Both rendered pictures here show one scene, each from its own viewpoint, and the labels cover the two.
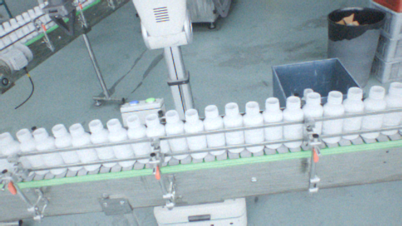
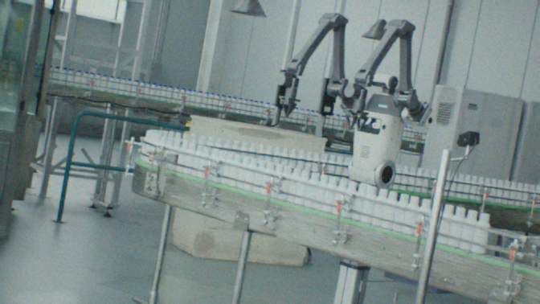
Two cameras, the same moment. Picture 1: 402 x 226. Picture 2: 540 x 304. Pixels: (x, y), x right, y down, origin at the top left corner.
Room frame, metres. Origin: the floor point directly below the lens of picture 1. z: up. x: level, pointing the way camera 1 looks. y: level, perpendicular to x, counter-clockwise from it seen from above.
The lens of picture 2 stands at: (-3.41, -2.98, 1.51)
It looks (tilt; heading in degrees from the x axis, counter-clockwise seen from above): 3 degrees down; 38
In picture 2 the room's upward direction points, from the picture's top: 10 degrees clockwise
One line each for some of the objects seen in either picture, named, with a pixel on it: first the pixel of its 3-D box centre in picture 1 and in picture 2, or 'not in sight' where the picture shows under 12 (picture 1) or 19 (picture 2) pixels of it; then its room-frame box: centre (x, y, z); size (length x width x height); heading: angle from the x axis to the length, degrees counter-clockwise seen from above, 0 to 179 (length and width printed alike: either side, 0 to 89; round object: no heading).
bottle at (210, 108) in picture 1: (214, 130); (312, 190); (0.76, -0.03, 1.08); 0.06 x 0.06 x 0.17
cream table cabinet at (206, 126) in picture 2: not in sight; (247, 191); (4.12, 3.06, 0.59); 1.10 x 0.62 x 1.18; 156
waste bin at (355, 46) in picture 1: (350, 50); not in sight; (2.47, -1.43, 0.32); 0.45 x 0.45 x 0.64
